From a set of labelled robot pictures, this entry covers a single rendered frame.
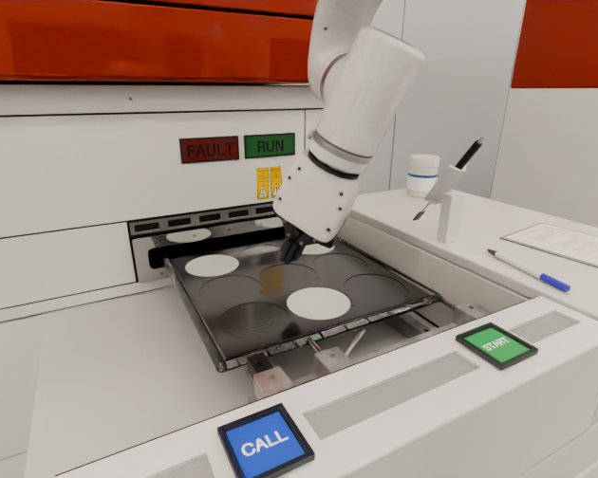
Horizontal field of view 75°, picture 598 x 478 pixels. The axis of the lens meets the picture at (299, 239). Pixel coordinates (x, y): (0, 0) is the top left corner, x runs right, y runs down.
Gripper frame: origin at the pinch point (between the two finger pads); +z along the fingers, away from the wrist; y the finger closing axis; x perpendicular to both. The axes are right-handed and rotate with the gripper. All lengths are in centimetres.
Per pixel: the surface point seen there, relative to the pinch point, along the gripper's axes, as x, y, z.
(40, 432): -31.0, -10.2, 22.4
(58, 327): -15.3, -28.0, 30.7
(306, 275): 7.8, 2.4, 7.8
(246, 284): 0.3, -4.7, 11.1
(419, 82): 260, -38, -14
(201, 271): 0.8, -13.8, 15.3
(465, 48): 294, -25, -46
